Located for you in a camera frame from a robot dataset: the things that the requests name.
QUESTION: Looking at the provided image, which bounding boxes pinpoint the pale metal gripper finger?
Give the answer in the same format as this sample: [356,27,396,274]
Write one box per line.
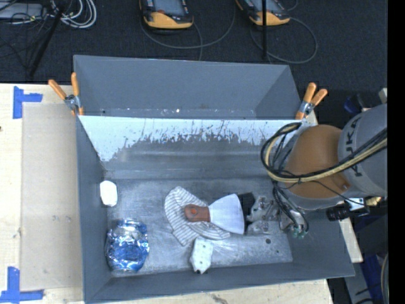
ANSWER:
[250,196,275,219]
[246,219,273,236]

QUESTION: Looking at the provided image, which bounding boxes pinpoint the white dotted cloth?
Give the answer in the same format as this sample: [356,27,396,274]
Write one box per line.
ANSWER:
[189,236,215,275]

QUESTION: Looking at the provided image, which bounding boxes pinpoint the white striped cloth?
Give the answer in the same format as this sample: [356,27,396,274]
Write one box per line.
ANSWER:
[163,186,232,248]

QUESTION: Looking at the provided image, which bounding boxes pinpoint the blue crumpled plastic bottle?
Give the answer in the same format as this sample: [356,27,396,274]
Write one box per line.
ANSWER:
[104,218,151,273]

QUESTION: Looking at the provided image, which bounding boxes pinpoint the grey metal bin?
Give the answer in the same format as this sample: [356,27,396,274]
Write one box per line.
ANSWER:
[72,54,356,304]

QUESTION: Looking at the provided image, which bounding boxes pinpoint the white lump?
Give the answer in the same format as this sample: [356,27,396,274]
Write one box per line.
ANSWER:
[99,180,119,208]

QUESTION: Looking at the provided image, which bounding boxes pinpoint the pale wood flat board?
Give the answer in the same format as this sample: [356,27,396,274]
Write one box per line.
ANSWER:
[19,102,84,293]

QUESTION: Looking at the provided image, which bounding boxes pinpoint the white cone with brown handle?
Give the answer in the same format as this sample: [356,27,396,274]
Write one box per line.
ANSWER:
[184,193,246,236]

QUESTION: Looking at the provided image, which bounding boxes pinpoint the black cylinder on white bracket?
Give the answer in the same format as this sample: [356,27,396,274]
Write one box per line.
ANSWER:
[327,196,382,222]

